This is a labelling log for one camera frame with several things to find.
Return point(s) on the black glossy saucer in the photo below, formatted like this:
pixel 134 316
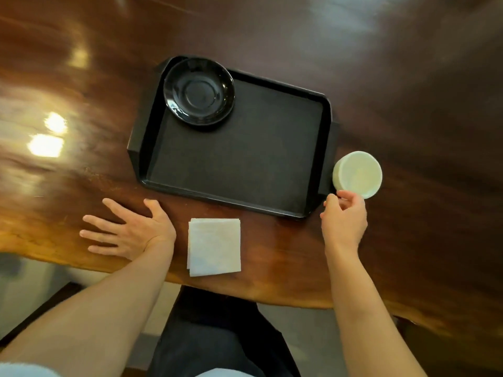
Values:
pixel 199 91

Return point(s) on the white cup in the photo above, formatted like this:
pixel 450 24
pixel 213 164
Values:
pixel 358 174

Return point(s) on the black rectangular tray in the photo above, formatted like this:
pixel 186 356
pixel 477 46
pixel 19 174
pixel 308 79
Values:
pixel 243 153

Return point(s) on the person's left hand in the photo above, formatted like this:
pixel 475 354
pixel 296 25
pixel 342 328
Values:
pixel 139 235

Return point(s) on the person's right hand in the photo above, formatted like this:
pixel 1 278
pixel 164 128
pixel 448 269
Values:
pixel 345 225

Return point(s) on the white folded napkin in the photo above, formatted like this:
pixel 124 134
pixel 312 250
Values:
pixel 214 247

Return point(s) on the person's left thumb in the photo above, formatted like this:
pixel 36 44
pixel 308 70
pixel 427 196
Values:
pixel 155 210

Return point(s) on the person's left forearm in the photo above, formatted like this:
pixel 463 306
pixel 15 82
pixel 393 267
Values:
pixel 94 314

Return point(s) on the person's left little finger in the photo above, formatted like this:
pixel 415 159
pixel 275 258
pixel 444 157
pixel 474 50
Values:
pixel 101 250

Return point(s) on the person's left middle finger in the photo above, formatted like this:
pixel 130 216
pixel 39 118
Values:
pixel 99 222

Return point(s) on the person's right forearm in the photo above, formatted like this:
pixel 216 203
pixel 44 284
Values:
pixel 365 310

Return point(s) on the dark trousers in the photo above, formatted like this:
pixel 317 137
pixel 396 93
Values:
pixel 220 333

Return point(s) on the person's right thumb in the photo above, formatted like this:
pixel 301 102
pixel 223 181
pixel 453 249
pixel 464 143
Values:
pixel 329 208

